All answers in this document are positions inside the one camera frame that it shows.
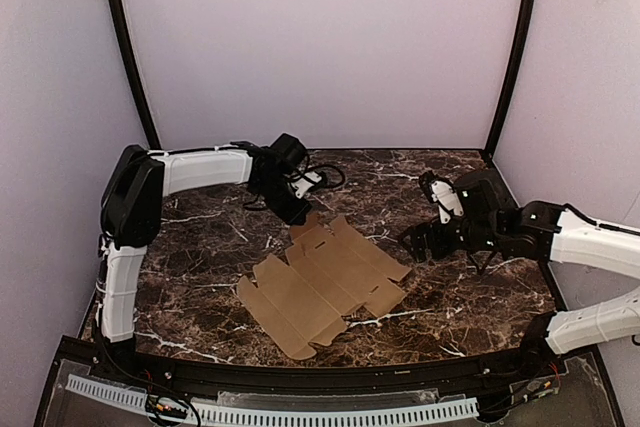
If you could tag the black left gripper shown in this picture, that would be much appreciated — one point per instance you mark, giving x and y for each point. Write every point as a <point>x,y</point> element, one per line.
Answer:
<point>288,204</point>

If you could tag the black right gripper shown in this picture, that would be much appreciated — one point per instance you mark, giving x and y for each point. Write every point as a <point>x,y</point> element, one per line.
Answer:
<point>439,236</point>

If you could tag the brown cardboard box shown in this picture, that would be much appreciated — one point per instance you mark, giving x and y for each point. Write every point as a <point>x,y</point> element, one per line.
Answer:
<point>328,274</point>

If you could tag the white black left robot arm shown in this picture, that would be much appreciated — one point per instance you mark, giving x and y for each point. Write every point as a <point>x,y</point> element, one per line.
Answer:
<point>278,175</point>

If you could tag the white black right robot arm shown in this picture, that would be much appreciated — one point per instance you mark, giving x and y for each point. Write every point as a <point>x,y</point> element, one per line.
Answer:
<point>478,216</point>

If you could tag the clear acrylic plate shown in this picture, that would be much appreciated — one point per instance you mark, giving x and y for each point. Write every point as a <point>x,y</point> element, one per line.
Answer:
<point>574,398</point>

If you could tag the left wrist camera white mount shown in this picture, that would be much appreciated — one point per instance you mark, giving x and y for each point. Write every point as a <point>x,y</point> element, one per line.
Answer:
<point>308,182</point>

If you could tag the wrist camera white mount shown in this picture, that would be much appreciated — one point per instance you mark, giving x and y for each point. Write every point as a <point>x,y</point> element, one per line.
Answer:
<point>308,182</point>
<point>440,191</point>

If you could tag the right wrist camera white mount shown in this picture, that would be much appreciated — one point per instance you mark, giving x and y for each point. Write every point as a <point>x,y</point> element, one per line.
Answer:
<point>440,191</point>

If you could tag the white slotted cable duct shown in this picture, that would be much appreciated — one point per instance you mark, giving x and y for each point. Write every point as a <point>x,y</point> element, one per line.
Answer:
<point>417,408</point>

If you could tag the black front rail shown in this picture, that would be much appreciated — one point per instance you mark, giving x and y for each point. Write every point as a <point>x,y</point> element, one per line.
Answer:
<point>481,376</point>

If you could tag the black right frame post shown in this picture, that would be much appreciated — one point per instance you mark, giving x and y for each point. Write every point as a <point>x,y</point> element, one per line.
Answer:
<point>520,36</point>

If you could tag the black frame post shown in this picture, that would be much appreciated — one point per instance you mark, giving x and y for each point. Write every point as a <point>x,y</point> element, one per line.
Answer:
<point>520,36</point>
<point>133,76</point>

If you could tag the black left frame post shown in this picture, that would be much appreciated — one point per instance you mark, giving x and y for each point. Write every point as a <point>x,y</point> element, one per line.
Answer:
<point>133,76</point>

